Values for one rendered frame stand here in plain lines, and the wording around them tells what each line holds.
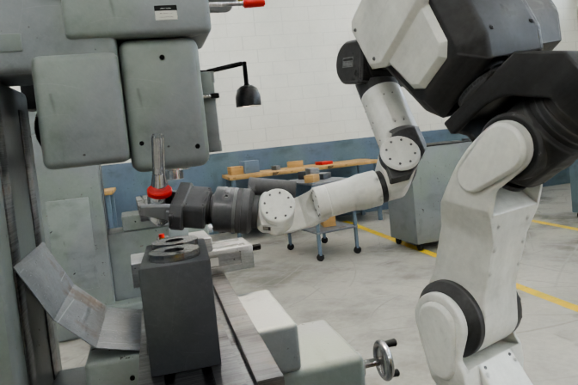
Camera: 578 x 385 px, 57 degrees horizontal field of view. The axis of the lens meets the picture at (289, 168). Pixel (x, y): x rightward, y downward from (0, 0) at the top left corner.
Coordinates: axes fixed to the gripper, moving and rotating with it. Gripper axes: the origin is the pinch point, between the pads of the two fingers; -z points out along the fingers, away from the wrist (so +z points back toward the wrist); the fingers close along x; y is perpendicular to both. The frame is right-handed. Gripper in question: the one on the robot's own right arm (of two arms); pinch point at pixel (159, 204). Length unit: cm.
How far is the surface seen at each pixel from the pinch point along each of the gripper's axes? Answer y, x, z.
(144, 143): 0.0, -25.9, -10.6
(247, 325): 24.6, 5.2, 18.6
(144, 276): 2.8, 18.4, 2.0
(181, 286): 4.8, 17.9, 8.1
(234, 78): 196, -673, -72
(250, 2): -31, -47, 12
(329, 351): 52, -16, 39
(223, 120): 252, -642, -83
